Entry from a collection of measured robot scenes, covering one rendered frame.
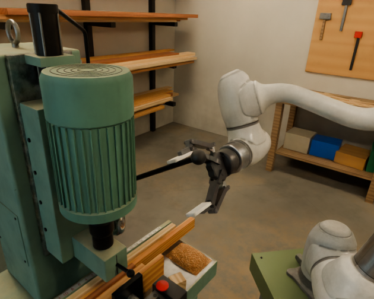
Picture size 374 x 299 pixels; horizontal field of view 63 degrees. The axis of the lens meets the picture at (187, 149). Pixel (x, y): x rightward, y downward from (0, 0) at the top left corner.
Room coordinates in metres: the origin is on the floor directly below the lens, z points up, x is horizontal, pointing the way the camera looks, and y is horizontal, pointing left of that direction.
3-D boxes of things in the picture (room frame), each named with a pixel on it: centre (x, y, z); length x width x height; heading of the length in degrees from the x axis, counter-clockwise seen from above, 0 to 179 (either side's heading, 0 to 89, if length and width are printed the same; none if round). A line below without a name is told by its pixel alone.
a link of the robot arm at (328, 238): (0.86, -0.52, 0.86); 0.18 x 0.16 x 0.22; 170
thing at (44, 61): (0.69, 0.31, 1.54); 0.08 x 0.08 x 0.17; 52
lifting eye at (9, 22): (0.79, 0.43, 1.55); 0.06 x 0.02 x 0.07; 52
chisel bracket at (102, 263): (0.62, 0.22, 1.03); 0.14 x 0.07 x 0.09; 52
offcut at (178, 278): (0.63, 0.01, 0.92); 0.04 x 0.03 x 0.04; 121
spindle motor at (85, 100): (0.61, 0.20, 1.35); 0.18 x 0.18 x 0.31
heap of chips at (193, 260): (0.75, -0.02, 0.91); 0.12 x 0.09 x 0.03; 52
